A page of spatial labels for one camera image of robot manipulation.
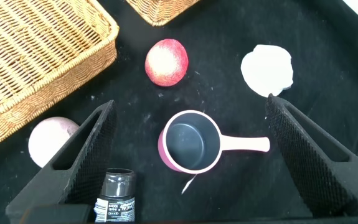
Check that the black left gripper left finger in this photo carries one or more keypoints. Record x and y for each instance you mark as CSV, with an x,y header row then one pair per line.
x,y
73,177

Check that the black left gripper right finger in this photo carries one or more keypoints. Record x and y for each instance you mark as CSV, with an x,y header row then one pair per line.
x,y
318,174

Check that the red peach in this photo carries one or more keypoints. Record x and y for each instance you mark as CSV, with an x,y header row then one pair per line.
x,y
166,62

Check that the large wicker basket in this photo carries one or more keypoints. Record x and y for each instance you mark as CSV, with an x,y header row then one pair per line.
x,y
32,56

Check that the pale purple egg-shaped ball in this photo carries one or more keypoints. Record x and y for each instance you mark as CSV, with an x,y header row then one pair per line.
x,y
48,140

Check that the black tube with printed label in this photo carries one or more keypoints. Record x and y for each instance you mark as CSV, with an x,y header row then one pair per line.
x,y
118,196

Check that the long white paper sliver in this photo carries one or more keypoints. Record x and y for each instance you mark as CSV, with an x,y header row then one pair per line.
x,y
189,184

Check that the pink saucepan with dark inside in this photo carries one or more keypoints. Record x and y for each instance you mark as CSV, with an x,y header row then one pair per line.
x,y
185,141

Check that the black tablecloth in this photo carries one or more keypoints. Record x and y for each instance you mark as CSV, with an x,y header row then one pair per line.
x,y
222,37

